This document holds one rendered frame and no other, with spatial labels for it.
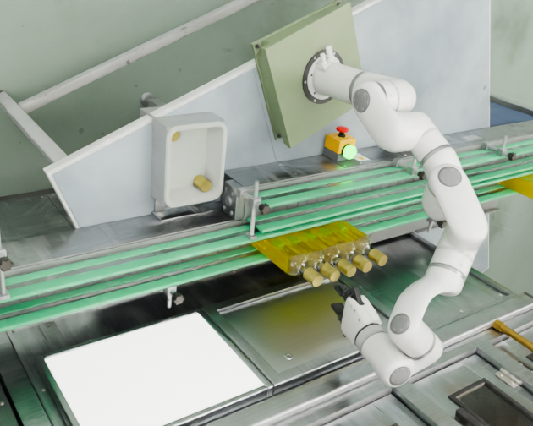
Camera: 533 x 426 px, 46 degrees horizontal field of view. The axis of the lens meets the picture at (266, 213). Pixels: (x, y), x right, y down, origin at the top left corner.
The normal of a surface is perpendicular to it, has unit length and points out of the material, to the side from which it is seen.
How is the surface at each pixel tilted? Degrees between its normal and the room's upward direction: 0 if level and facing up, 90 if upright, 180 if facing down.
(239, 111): 0
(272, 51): 4
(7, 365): 90
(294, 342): 90
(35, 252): 90
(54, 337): 90
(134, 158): 0
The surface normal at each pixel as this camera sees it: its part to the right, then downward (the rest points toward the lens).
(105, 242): 0.11, -0.89
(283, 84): 0.60, 0.36
